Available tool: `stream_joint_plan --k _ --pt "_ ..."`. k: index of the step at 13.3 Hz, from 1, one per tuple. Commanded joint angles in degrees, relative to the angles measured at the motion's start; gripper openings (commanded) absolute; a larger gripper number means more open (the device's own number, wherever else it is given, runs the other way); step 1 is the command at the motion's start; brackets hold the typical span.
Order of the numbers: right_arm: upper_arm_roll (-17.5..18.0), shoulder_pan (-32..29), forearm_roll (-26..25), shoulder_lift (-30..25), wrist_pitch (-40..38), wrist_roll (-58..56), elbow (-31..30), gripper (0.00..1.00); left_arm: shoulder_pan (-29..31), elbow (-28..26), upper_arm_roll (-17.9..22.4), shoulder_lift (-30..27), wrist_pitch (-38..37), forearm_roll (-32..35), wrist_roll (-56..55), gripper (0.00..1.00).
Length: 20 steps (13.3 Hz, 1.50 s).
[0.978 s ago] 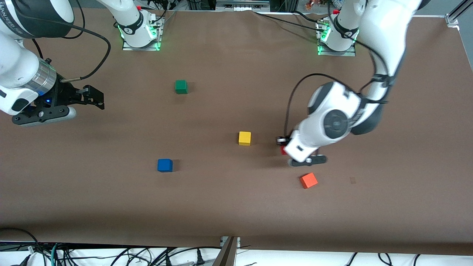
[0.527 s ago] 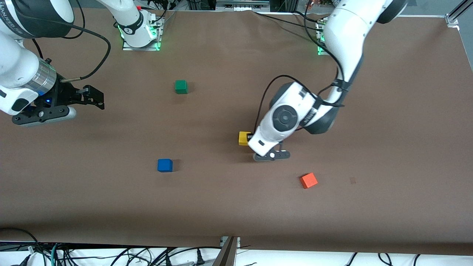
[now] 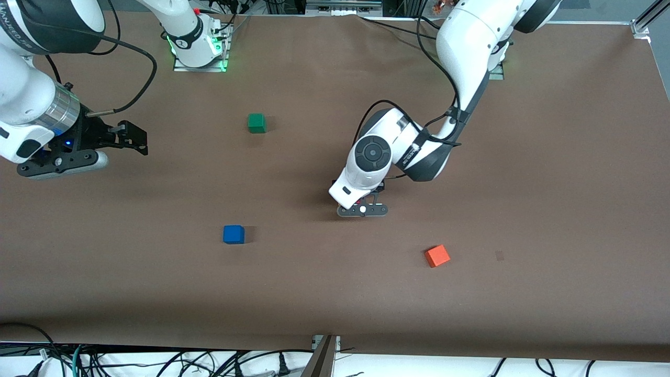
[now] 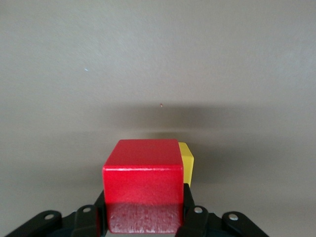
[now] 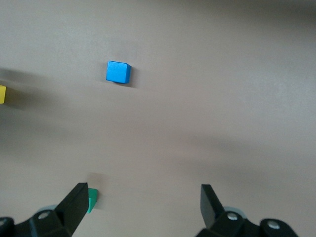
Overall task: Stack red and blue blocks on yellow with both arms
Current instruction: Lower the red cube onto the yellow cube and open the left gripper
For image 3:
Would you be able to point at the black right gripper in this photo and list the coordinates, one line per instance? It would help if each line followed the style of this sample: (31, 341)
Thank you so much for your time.
(90, 134)

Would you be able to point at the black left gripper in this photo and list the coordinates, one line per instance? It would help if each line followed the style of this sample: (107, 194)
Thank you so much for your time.
(380, 188)

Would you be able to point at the blue cube block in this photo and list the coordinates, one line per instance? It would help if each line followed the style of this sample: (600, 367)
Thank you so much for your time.
(233, 234)

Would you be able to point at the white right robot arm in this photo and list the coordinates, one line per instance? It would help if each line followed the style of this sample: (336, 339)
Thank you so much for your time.
(21, 89)

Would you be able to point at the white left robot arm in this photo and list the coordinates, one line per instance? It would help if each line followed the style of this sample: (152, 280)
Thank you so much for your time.
(471, 42)

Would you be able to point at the orange cube block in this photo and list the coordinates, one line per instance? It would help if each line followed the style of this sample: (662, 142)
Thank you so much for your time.
(437, 256)

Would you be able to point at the brown table cover sheet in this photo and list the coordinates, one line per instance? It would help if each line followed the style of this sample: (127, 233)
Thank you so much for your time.
(314, 288)

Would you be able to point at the green cube block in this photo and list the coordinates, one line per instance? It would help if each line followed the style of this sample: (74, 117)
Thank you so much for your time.
(256, 123)

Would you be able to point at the grey metal beam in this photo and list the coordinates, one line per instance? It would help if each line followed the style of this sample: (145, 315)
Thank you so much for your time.
(320, 364)

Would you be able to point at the aluminium bar with sockets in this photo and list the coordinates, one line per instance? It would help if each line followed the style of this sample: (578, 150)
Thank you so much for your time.
(343, 5)

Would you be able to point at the black power plug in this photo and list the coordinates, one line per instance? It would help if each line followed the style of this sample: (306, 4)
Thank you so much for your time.
(283, 366)

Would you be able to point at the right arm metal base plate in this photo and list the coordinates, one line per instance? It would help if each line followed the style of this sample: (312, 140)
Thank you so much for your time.
(201, 68)

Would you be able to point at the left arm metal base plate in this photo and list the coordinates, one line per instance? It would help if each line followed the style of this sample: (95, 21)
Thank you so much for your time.
(497, 73)

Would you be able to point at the silver metal bracket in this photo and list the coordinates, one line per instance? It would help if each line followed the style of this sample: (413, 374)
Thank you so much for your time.
(316, 343)

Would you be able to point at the aluminium frame profile corner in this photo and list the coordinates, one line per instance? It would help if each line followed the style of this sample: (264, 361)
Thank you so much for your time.
(641, 26)

